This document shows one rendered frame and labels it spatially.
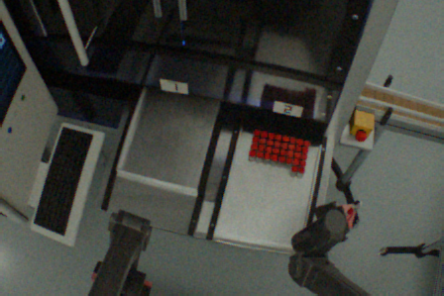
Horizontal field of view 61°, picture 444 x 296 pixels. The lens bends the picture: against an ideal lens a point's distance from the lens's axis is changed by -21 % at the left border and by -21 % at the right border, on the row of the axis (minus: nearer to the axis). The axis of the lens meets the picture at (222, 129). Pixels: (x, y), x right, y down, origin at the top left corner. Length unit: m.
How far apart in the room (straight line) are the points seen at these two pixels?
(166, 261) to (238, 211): 0.94
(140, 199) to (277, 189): 0.42
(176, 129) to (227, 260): 0.94
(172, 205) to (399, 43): 2.12
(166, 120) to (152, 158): 0.14
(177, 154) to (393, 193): 1.42
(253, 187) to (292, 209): 0.14
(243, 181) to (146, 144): 0.32
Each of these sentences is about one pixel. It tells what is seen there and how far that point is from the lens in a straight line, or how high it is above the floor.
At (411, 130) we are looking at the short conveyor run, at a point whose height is 0.89.
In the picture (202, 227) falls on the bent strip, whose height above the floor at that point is 0.88.
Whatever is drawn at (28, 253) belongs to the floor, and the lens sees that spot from 2.49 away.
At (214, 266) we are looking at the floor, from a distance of 2.24.
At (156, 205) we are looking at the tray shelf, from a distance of 1.41.
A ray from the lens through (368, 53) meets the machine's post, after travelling 1.09.
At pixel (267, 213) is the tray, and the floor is 0.88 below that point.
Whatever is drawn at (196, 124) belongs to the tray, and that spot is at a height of 0.88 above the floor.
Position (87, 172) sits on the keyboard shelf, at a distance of 1.57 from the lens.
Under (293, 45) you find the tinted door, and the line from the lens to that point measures 1.12.
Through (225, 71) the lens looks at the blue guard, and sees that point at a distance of 1.27.
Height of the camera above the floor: 2.22
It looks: 64 degrees down
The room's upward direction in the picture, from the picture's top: straight up
